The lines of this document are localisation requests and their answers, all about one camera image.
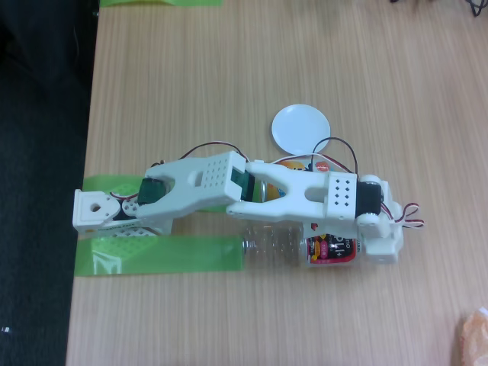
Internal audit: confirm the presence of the orange aluminium bottle can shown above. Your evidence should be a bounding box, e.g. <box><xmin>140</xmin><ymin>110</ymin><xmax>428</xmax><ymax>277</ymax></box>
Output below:
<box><xmin>261</xmin><ymin>159</ymin><xmax>336</xmax><ymax>202</ymax></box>

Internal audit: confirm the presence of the green tape strip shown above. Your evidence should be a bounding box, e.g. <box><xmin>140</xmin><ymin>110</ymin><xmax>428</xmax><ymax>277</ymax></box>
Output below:
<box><xmin>75</xmin><ymin>234</ymin><xmax>245</xmax><ymax>278</ymax></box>
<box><xmin>82</xmin><ymin>174</ymin><xmax>230</xmax><ymax>213</ymax></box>

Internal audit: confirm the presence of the white round plate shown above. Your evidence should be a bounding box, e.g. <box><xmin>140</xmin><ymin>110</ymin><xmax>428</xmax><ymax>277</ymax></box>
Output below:
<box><xmin>271</xmin><ymin>103</ymin><xmax>332</xmax><ymax>157</ymax></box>

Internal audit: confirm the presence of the clear plastic bottle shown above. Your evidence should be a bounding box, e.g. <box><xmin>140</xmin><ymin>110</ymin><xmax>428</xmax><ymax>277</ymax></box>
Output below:
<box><xmin>239</xmin><ymin>223</ymin><xmax>369</xmax><ymax>270</ymax></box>

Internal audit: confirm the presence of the red white black servo cable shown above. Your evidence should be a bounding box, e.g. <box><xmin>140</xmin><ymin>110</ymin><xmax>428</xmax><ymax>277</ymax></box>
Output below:
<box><xmin>311</xmin><ymin>136</ymin><xmax>360</xmax><ymax>176</ymax></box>
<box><xmin>380</xmin><ymin>201</ymin><xmax>426</xmax><ymax>230</ymax></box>
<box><xmin>181</xmin><ymin>140</ymin><xmax>251</xmax><ymax>163</ymax></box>

